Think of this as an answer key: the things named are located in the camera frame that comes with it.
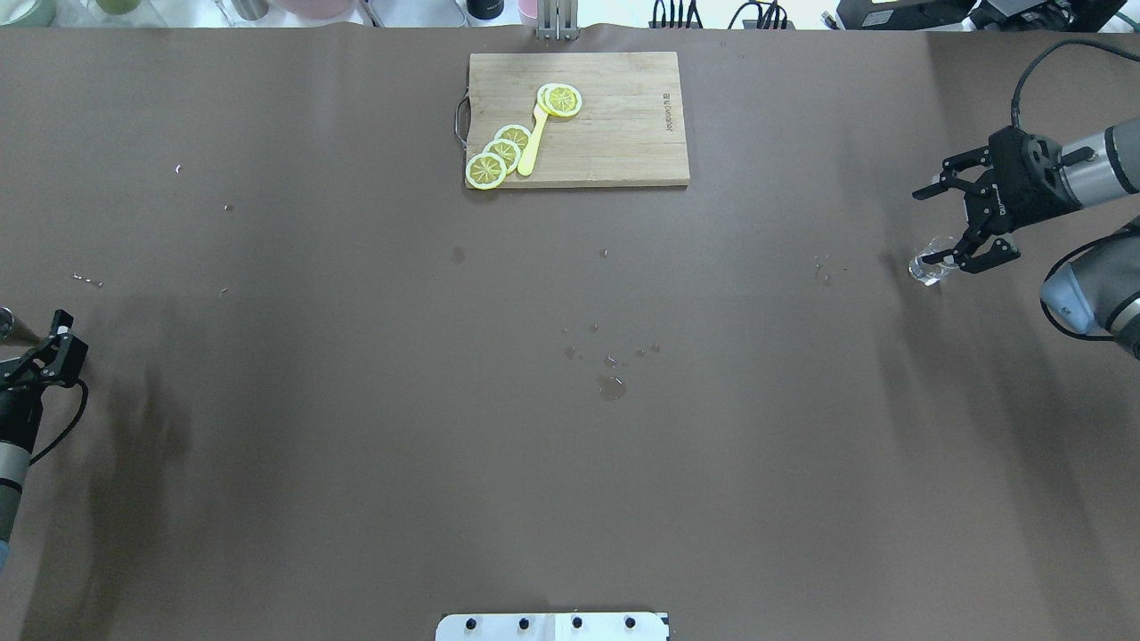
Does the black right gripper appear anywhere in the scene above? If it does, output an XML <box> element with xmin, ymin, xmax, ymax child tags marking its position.
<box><xmin>912</xmin><ymin>125</ymin><xmax>1080</xmax><ymax>273</ymax></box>

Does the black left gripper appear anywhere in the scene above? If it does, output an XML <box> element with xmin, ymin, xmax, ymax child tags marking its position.
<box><xmin>1</xmin><ymin>310</ymin><xmax>88</xmax><ymax>454</ymax></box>

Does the steel double jigger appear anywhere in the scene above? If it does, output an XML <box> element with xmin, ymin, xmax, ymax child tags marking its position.
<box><xmin>0</xmin><ymin>307</ymin><xmax>44</xmax><ymax>348</ymax></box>

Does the clear glass measuring cup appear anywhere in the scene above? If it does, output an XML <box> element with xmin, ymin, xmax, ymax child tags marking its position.
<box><xmin>907</xmin><ymin>236</ymin><xmax>958</xmax><ymax>287</ymax></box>

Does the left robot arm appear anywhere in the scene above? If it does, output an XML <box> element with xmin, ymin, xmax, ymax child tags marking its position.
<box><xmin>1</xmin><ymin>307</ymin><xmax>90</xmax><ymax>568</ymax></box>

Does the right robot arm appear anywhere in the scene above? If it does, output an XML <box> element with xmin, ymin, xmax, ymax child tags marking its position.
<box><xmin>912</xmin><ymin>120</ymin><xmax>1139</xmax><ymax>358</ymax></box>

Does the pink cup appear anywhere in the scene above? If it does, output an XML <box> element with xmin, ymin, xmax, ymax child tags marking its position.
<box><xmin>518</xmin><ymin>0</ymin><xmax>538</xmax><ymax>26</ymax></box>

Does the bamboo cutting board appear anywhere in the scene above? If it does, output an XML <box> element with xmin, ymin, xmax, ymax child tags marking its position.
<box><xmin>467</xmin><ymin>52</ymin><xmax>689</xmax><ymax>190</ymax></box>

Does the pink bowl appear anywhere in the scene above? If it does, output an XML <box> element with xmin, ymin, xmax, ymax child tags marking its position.
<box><xmin>274</xmin><ymin>0</ymin><xmax>358</xmax><ymax>21</ymax></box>

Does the lemon slice on knife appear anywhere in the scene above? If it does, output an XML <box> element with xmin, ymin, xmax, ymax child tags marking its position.
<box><xmin>536</xmin><ymin>84</ymin><xmax>583</xmax><ymax>117</ymax></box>

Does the top lemon slice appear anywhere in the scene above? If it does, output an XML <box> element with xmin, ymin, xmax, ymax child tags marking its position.
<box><xmin>464</xmin><ymin>151</ymin><xmax>510</xmax><ymax>190</ymax></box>

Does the middle lemon slice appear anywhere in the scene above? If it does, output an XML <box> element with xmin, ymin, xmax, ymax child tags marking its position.
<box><xmin>485</xmin><ymin>138</ymin><xmax>524</xmax><ymax>175</ymax></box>

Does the black water bottle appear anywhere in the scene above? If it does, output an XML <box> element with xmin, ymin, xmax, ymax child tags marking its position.
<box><xmin>464</xmin><ymin>0</ymin><xmax>505</xmax><ymax>21</ymax></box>

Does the black left camera cable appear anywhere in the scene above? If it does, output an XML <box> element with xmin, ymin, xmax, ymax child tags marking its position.
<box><xmin>27</xmin><ymin>378</ymin><xmax>90</xmax><ymax>468</ymax></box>

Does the black camera cable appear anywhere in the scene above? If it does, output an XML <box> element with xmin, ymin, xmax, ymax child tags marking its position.
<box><xmin>1009</xmin><ymin>36</ymin><xmax>1140</xmax><ymax>133</ymax></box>
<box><xmin>27</xmin><ymin>378</ymin><xmax>90</xmax><ymax>468</ymax></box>

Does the aluminium frame post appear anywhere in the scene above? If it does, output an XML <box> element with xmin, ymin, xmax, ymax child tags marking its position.
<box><xmin>536</xmin><ymin>0</ymin><xmax>581</xmax><ymax>41</ymax></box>

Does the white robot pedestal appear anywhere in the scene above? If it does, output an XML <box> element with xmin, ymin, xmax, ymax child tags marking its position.
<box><xmin>435</xmin><ymin>612</ymin><xmax>671</xmax><ymax>640</ymax></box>

